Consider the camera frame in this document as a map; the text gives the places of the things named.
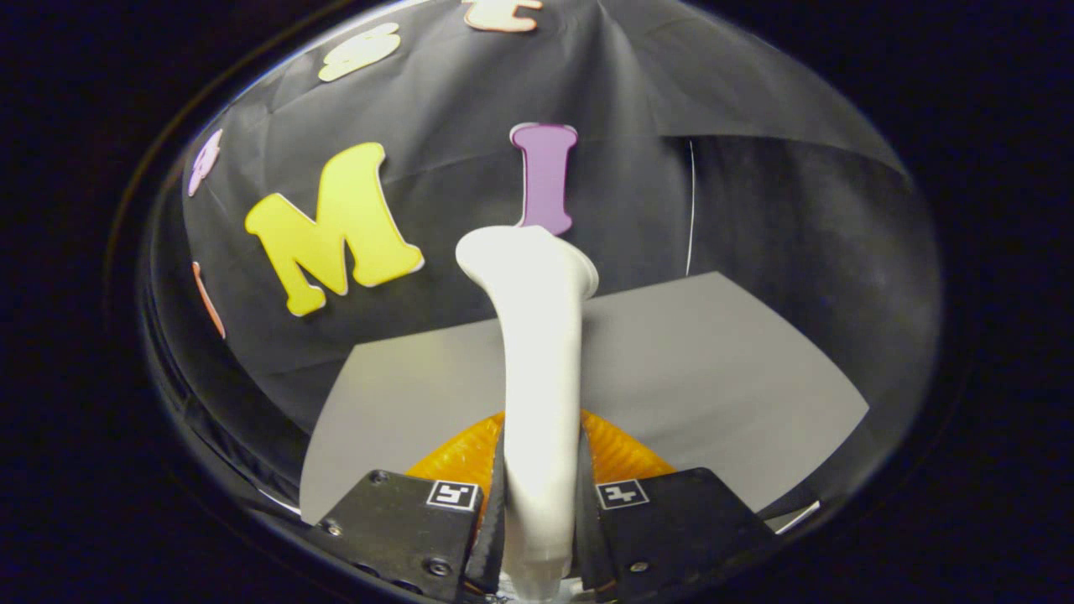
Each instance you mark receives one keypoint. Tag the white garment steamer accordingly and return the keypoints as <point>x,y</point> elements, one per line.
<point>541,377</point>

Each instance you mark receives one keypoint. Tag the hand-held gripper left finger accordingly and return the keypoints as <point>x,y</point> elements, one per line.
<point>403,524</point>

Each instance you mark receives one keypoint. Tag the grey cabinet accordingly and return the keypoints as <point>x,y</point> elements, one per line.
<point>713,377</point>

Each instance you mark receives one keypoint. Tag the black backdrop cloth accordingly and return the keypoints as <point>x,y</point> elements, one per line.
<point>755,210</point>

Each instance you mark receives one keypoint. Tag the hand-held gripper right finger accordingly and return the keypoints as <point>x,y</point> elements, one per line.
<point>671,528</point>

